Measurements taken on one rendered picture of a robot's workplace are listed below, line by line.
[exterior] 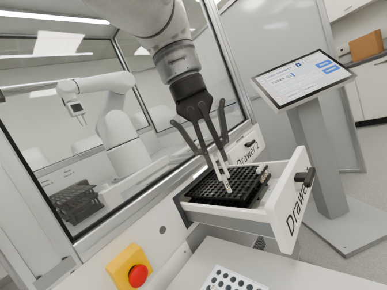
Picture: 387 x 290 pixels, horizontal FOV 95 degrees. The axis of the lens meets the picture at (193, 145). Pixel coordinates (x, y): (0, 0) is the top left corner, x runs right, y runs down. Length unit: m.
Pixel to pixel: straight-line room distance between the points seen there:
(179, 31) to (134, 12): 0.12
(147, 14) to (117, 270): 0.45
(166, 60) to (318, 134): 1.23
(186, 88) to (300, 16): 1.82
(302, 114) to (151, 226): 1.14
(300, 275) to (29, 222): 0.52
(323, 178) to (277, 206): 1.18
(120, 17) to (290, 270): 0.53
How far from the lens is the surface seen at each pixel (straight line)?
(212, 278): 0.48
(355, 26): 4.02
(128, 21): 0.29
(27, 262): 0.47
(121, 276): 0.47
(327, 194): 1.61
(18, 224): 0.45
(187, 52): 0.38
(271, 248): 1.09
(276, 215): 0.38
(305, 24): 2.09
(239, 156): 0.81
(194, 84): 0.37
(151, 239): 0.53
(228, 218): 0.47
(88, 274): 0.49
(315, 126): 1.43
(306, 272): 0.49
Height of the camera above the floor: 1.14
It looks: 10 degrees down
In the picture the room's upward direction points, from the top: 23 degrees counter-clockwise
